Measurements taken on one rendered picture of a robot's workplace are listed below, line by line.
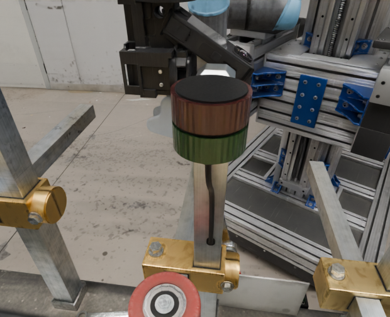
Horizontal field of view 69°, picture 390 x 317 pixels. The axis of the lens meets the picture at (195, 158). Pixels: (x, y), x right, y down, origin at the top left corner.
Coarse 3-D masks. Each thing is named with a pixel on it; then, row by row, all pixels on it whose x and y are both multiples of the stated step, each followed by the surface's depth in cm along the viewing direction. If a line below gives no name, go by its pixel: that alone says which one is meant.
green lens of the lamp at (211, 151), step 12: (180, 132) 20; (240, 132) 20; (180, 144) 21; (192, 144) 20; (204, 144) 20; (216, 144) 20; (228, 144) 20; (240, 144) 21; (192, 156) 21; (204, 156) 20; (216, 156) 20; (228, 156) 21
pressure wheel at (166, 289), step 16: (160, 272) 34; (144, 288) 32; (160, 288) 32; (176, 288) 32; (192, 288) 32; (128, 304) 31; (144, 304) 31; (160, 304) 30; (176, 304) 31; (192, 304) 31
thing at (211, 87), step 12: (180, 84) 21; (192, 84) 21; (204, 84) 21; (216, 84) 21; (228, 84) 21; (240, 84) 21; (180, 96) 19; (192, 96) 19; (204, 96) 19; (216, 96) 19; (228, 96) 19; (240, 96) 19
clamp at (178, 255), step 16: (160, 240) 42; (176, 240) 42; (144, 256) 40; (160, 256) 40; (176, 256) 40; (192, 256) 40; (224, 256) 40; (144, 272) 40; (176, 272) 39; (192, 272) 38; (208, 272) 38; (224, 272) 38; (208, 288) 40; (224, 288) 38
